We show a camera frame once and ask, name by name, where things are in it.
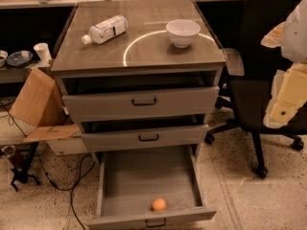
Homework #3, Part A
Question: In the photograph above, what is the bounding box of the orange fruit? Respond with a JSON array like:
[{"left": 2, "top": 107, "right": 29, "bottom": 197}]
[{"left": 152, "top": 198, "right": 167, "bottom": 212}]

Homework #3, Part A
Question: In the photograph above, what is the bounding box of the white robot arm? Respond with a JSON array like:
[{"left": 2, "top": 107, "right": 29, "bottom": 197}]
[{"left": 261, "top": 0, "right": 307, "bottom": 128}]

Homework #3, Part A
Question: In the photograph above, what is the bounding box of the grey middle drawer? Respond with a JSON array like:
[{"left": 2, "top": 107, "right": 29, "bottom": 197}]
[{"left": 83, "top": 114, "right": 208, "bottom": 151}]

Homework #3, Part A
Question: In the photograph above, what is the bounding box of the grey drawer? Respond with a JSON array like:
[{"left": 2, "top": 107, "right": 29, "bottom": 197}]
[
  {"left": 83, "top": 114, "right": 208, "bottom": 151},
  {"left": 87, "top": 146, "right": 216, "bottom": 230},
  {"left": 63, "top": 72, "right": 218, "bottom": 122}
]

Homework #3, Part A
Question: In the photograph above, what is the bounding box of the grey top drawer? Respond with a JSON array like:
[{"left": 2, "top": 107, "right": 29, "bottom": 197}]
[{"left": 63, "top": 72, "right": 218, "bottom": 122}]

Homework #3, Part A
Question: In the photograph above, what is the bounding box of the grey drawer cabinet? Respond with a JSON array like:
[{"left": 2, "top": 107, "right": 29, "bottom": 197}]
[{"left": 50, "top": 0, "right": 227, "bottom": 158}]

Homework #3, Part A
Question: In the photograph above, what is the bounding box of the grey bottom drawer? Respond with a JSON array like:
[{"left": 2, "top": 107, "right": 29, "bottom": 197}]
[{"left": 87, "top": 146, "right": 216, "bottom": 230}]

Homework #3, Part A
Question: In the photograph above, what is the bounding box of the white bowl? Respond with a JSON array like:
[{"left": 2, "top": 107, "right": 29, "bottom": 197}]
[{"left": 166, "top": 19, "right": 201, "bottom": 48}]

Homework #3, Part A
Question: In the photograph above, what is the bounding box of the clear plastic bottle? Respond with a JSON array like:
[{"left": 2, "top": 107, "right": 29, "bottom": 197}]
[{"left": 82, "top": 15, "right": 128, "bottom": 45}]

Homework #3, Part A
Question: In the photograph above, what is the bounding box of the black office chair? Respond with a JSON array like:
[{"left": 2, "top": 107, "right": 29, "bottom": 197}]
[{"left": 205, "top": 0, "right": 307, "bottom": 178}]

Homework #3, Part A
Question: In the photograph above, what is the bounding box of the brown cardboard box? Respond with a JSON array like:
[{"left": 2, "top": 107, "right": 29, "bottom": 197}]
[{"left": 10, "top": 68, "right": 87, "bottom": 155}]

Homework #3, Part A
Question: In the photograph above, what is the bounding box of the white paper cup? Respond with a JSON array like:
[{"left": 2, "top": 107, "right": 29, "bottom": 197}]
[{"left": 34, "top": 43, "right": 52, "bottom": 62}]

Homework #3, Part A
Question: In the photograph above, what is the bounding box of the dark blue plate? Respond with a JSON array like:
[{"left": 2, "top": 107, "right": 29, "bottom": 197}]
[{"left": 7, "top": 50, "right": 33, "bottom": 68}]

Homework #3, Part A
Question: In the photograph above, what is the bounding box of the black tripod stand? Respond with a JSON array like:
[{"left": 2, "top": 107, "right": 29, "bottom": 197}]
[{"left": 0, "top": 142, "right": 40, "bottom": 191}]

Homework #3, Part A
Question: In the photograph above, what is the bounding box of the wooden side shelf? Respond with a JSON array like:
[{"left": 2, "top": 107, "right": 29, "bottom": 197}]
[{"left": 0, "top": 61, "right": 51, "bottom": 83}]

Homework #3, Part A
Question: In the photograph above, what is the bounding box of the small bowl at left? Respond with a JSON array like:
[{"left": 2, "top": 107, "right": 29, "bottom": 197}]
[{"left": 0, "top": 50, "right": 8, "bottom": 68}]

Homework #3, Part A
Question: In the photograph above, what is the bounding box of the black floor cable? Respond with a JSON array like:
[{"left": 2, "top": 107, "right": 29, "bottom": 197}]
[{"left": 0, "top": 100, "right": 96, "bottom": 230}]

